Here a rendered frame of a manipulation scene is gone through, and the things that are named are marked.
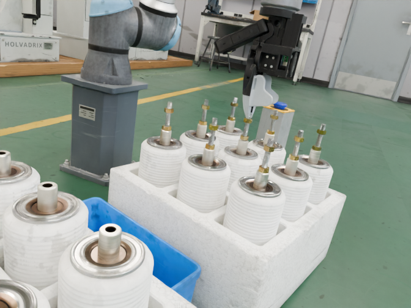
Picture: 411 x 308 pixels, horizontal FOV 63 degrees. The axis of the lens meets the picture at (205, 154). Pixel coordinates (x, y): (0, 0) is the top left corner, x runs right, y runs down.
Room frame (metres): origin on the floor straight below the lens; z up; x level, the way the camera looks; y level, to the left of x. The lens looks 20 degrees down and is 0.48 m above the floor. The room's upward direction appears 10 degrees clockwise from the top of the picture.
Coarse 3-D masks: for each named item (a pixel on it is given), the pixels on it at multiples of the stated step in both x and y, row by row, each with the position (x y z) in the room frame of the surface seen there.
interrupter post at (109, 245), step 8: (112, 224) 0.30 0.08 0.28; (104, 232) 0.28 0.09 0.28; (112, 232) 0.28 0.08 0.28; (120, 232) 0.29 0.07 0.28; (104, 240) 0.28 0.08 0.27; (112, 240) 0.28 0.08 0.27; (104, 248) 0.28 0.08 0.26; (112, 248) 0.28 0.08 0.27; (104, 256) 0.28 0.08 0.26; (112, 256) 0.28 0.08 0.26
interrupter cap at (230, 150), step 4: (224, 148) 0.69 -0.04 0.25; (228, 148) 0.70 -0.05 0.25; (232, 148) 0.70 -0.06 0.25; (236, 148) 0.71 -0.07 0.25; (248, 148) 0.72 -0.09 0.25; (228, 152) 0.67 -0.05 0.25; (232, 152) 0.68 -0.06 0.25; (248, 152) 0.70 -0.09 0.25; (252, 152) 0.70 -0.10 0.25; (256, 152) 0.70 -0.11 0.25; (236, 156) 0.66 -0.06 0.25; (240, 156) 0.65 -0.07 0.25; (244, 156) 0.66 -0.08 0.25; (248, 156) 0.67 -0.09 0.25; (252, 156) 0.67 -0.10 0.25; (256, 156) 0.67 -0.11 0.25
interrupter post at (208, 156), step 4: (204, 148) 0.59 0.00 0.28; (204, 152) 0.59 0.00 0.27; (208, 152) 0.58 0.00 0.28; (212, 152) 0.59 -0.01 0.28; (204, 156) 0.59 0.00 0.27; (208, 156) 0.58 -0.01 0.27; (212, 156) 0.59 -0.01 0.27; (204, 160) 0.59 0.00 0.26; (208, 160) 0.58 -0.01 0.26; (212, 160) 0.59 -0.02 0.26; (208, 164) 0.59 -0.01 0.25
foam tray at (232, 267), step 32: (128, 192) 0.61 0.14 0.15; (160, 192) 0.58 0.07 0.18; (160, 224) 0.55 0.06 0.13; (192, 224) 0.51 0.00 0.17; (288, 224) 0.54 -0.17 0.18; (320, 224) 0.61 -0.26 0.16; (192, 256) 0.50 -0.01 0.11; (224, 256) 0.46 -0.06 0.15; (256, 256) 0.43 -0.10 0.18; (288, 256) 0.49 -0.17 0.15; (320, 256) 0.69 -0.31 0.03; (224, 288) 0.45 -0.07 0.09; (256, 288) 0.42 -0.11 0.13; (288, 288) 0.54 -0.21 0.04
